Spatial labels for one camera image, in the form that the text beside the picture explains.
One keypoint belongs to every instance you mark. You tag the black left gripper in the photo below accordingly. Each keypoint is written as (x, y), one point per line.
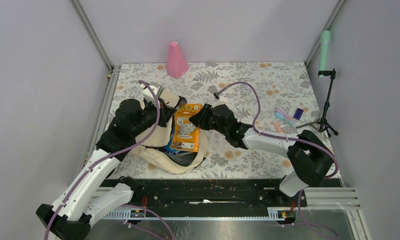
(166, 111)

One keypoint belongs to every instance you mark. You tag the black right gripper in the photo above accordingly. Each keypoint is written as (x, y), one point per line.
(200, 119)

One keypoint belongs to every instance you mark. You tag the orange paperback book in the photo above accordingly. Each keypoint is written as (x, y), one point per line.
(186, 134)

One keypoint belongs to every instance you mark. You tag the dark blue treehouse book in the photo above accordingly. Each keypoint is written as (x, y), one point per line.
(167, 149)

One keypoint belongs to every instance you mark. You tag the beige canvas backpack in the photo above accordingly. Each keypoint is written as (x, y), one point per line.
(135, 125)

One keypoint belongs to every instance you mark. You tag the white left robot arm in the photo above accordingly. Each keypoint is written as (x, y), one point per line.
(71, 216)

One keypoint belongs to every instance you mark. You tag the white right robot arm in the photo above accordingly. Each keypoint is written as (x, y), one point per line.
(310, 158)

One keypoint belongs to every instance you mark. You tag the pink cone block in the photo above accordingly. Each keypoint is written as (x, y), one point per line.
(176, 63)

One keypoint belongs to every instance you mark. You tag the yellow highlighter pen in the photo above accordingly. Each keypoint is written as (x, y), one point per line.
(277, 127)

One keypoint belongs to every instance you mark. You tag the pink highlighter pen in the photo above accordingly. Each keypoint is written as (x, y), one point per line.
(281, 112)

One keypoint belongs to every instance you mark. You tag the light blue highlighter pen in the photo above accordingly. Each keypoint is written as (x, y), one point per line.
(286, 120)

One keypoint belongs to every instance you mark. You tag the purple toy brick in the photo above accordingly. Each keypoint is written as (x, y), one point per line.
(298, 113)

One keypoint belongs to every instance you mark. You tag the black tripod stand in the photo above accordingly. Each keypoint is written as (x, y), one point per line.
(321, 124)

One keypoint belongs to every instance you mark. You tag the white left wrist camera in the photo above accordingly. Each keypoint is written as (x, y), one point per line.
(151, 92)

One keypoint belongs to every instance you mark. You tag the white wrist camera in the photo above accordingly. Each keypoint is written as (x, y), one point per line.
(220, 100)
(151, 92)

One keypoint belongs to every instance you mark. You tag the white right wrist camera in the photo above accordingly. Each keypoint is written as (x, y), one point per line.
(220, 100)

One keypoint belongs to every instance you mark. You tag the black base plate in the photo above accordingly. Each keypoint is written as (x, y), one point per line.
(252, 192)

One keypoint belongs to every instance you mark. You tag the aluminium cable duct rail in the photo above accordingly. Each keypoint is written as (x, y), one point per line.
(249, 214)

